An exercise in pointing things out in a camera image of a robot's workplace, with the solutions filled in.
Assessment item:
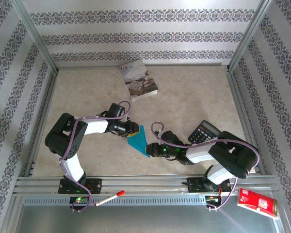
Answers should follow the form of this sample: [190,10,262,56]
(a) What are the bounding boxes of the aluminium side rail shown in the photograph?
[226,67,267,175]
[24,69,59,178]

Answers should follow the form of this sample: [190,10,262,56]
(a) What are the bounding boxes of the paperback book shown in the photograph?
[117,60,159,100]

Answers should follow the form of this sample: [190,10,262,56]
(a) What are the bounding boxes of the small LED circuit board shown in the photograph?
[69,196,89,205]

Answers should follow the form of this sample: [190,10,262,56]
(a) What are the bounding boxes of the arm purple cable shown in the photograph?
[59,100,131,213]
[151,121,260,211]

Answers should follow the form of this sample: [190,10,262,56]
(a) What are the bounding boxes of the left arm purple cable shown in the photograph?
[59,100,131,213]

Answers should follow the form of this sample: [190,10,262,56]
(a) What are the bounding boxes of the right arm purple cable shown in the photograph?
[151,121,260,211]

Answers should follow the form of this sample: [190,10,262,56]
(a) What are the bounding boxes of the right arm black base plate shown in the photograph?
[187,177,232,194]

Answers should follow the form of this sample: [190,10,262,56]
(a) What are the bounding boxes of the white marker with red cap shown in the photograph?
[94,190,126,207]

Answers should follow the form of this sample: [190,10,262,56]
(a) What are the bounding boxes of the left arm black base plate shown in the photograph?
[58,178,103,195]

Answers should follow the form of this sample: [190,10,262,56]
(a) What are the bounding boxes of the aluminium frame post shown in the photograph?
[228,0,274,71]
[11,0,59,71]

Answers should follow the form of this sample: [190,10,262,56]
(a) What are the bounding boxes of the wide aluminium base rail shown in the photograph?
[13,176,276,196]

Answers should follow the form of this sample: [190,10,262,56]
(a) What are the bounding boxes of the black calculator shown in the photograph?
[188,120,221,144]

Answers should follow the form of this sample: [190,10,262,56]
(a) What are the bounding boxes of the red paper packet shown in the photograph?
[237,188,280,220]

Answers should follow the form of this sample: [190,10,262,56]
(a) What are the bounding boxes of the thin aluminium rail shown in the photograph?
[57,63,230,70]

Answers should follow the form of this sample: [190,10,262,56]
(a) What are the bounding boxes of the grey sheet metal tray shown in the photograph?
[14,205,282,233]

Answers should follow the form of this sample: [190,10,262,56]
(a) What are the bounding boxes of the slotted grey cable duct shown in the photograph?
[23,196,207,207]

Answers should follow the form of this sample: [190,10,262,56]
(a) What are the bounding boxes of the small circuit board with wires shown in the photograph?
[205,195,223,203]

